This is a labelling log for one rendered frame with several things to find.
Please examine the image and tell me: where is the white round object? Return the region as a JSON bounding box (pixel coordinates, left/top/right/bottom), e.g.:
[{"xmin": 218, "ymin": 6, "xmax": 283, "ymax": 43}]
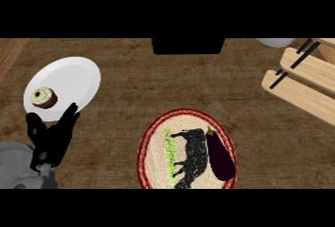
[{"xmin": 255, "ymin": 38, "xmax": 297, "ymax": 49}]

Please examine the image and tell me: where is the white plate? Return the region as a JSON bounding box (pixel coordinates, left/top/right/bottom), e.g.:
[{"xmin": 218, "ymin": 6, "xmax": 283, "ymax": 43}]
[{"xmin": 22, "ymin": 56, "xmax": 102, "ymax": 122}]

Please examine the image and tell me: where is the dark purple eggplant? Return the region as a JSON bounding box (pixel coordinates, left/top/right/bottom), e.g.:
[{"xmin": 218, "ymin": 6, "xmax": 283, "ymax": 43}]
[{"xmin": 204, "ymin": 125, "xmax": 238, "ymax": 182}]

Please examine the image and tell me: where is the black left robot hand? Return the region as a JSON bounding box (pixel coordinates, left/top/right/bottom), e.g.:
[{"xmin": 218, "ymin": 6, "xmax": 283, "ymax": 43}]
[{"xmin": 25, "ymin": 102, "xmax": 81, "ymax": 172}]

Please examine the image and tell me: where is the pale wooden tiered shelf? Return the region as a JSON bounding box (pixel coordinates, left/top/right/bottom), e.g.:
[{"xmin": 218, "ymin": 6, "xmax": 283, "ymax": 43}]
[{"xmin": 260, "ymin": 38, "xmax": 335, "ymax": 128}]

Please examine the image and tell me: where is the oval woven placemat red rim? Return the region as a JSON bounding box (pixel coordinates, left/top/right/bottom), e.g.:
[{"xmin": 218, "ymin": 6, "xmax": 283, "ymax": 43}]
[{"xmin": 136, "ymin": 108, "xmax": 239, "ymax": 190}]

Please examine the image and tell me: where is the black box appliance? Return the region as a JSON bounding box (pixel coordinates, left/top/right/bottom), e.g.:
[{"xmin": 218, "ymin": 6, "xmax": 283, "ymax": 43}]
[{"xmin": 151, "ymin": 38, "xmax": 227, "ymax": 56}]

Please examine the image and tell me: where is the chocolate cupcake with cream frosting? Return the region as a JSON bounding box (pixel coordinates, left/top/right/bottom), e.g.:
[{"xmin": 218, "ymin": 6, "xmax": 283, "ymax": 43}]
[{"xmin": 30, "ymin": 87, "xmax": 59, "ymax": 110}]

